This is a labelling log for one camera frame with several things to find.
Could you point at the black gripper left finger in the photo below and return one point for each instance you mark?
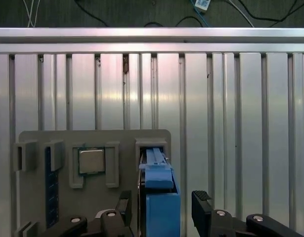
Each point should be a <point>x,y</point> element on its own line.
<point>125,205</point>

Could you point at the white adapter box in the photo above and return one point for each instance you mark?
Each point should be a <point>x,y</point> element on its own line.
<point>203,4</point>

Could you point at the hard disk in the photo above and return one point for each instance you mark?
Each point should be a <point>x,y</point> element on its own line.
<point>161,209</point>

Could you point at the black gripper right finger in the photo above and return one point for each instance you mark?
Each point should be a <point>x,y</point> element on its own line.
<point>198,207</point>

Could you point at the grey parts rack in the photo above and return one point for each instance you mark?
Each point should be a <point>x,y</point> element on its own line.
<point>92,138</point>

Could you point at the blue RAM stick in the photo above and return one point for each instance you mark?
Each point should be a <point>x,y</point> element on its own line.
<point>51,192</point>

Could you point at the silver CPU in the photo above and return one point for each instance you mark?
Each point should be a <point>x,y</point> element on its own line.
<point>91,161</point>

